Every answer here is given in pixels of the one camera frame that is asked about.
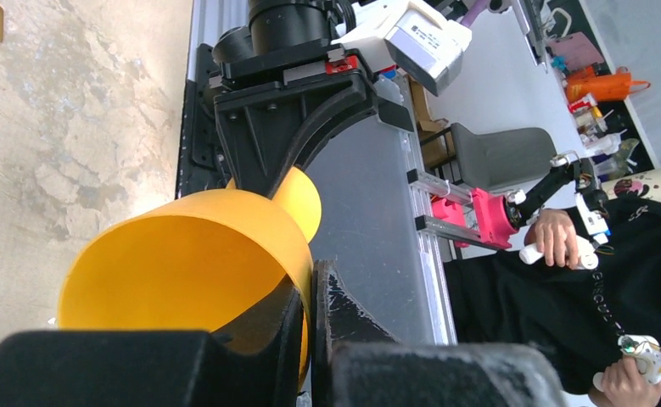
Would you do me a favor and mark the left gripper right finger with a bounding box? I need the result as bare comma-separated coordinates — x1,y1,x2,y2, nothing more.
311,260,566,406

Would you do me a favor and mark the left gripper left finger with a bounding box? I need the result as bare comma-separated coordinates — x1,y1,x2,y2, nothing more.
0,281,303,406

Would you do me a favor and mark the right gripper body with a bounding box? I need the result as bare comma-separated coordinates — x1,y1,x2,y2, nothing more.
209,33,375,98

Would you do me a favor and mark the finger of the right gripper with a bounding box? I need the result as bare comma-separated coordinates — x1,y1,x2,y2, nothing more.
214,70,413,198

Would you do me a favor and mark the yellow wine glass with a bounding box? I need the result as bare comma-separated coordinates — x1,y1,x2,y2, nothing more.
56,165,324,388

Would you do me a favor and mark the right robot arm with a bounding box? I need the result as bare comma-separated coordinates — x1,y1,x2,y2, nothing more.
204,1,412,198

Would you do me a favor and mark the operator hand upper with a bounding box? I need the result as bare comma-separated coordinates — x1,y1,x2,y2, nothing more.
524,209,580,270

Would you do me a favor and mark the operator hand lower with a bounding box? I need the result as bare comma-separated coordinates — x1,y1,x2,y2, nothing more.
594,356,661,407

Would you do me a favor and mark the grey office chair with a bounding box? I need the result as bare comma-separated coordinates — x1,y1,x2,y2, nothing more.
417,120,557,192

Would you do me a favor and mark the person in black clothes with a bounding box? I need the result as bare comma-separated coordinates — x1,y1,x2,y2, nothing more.
445,198,661,406

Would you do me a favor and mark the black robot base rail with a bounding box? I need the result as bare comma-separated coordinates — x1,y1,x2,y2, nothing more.
175,43,231,198

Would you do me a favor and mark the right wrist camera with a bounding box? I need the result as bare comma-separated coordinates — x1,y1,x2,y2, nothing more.
332,0,472,97

